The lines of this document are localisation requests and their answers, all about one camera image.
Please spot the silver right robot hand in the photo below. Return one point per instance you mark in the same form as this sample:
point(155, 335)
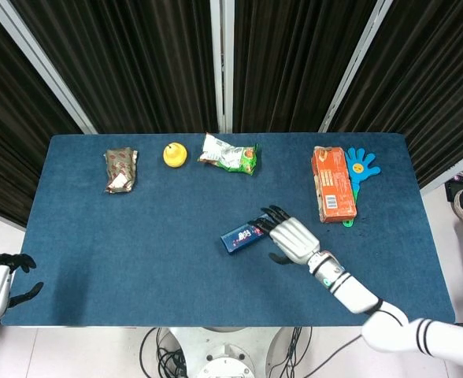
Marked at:
point(292, 238)

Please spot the blue-edged cardboard box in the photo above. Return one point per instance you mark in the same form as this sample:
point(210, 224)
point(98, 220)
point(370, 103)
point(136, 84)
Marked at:
point(239, 238)

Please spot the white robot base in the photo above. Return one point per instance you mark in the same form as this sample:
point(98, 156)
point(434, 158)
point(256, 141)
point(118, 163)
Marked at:
point(223, 350)

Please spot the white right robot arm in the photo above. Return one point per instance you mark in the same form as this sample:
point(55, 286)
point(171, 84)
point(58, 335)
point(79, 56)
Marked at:
point(389, 319)

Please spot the orange carton box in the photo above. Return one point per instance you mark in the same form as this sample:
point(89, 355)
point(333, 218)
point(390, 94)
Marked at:
point(334, 183)

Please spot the blue hand clapper toy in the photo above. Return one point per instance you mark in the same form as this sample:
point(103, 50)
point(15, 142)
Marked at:
point(361, 167)

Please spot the green snack bag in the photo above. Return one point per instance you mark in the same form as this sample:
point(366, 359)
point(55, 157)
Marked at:
point(231, 157)

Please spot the yellow pear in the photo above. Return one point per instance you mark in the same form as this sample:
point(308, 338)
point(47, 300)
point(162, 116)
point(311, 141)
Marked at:
point(175, 155)

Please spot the blue table mat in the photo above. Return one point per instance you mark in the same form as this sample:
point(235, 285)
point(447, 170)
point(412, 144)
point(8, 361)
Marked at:
point(137, 256)

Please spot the black pleated screen panel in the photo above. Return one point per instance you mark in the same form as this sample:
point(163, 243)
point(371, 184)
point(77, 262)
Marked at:
point(294, 59)
point(3, 118)
point(137, 59)
point(432, 78)

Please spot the brown foil snack bag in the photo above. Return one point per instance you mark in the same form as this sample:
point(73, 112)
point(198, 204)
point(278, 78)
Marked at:
point(120, 171)

